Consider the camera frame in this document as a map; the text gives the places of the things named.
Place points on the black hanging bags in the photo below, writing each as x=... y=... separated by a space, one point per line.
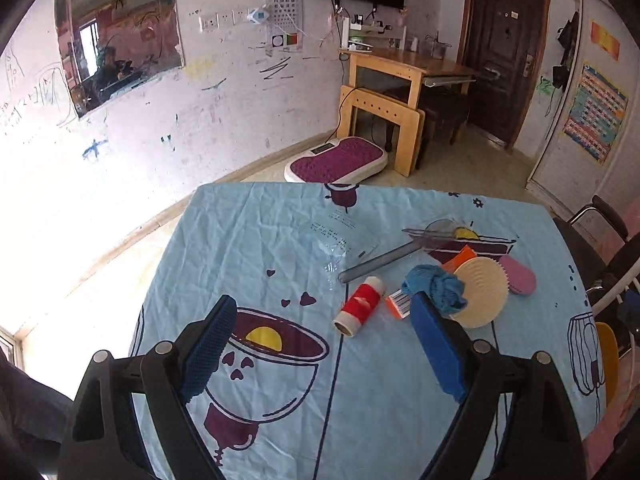
x=565 y=50

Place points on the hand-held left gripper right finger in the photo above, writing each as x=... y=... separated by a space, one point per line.
x=440 y=345

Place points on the white blue wall device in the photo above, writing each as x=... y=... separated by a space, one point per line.
x=258 y=15

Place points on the white desktop shelf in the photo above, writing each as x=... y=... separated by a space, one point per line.
x=377 y=30

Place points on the wooden desk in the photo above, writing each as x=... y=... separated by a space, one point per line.
x=415 y=67

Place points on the cream round ribbed disc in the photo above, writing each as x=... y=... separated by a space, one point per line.
x=482 y=292

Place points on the dark padded stool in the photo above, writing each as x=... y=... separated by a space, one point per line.
x=440 y=110

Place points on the orange plastic basin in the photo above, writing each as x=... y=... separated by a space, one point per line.
x=606 y=360

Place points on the low wooden bench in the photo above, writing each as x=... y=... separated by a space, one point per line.
x=380 y=110

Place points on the dark brown door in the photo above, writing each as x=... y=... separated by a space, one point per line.
x=500 y=50

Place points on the printed plastic bag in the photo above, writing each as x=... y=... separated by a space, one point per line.
x=335 y=235

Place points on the blue crumpled cloth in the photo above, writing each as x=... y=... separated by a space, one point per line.
x=437 y=287

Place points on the eye chart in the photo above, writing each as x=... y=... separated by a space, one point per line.
x=284 y=5

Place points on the red white tube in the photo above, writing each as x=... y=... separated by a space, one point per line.
x=360 y=307

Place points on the person's dark clothing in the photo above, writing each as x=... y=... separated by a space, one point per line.
x=20 y=410

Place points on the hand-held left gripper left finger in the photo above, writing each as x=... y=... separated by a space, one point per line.
x=207 y=350

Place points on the orange box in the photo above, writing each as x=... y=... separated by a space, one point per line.
x=397 y=305

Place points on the white wall sockets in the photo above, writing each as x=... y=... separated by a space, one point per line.
x=220 y=20

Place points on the brown leather armchair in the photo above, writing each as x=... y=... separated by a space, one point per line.
x=585 y=250

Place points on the light blue printed tablecloth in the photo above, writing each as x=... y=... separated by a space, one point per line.
x=250 y=240

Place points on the grey flat strip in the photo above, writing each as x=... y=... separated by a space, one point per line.
x=380 y=260

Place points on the colourful wall poster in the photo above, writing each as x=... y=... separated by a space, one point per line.
x=595 y=110

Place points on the wall mirror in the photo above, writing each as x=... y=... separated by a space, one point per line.
x=125 y=35

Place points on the white metal chair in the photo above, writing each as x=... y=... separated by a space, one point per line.
x=612 y=285

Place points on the clear desk containers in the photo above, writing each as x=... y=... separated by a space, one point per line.
x=434 y=47

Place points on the pink oval brush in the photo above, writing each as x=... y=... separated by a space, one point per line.
x=520 y=277

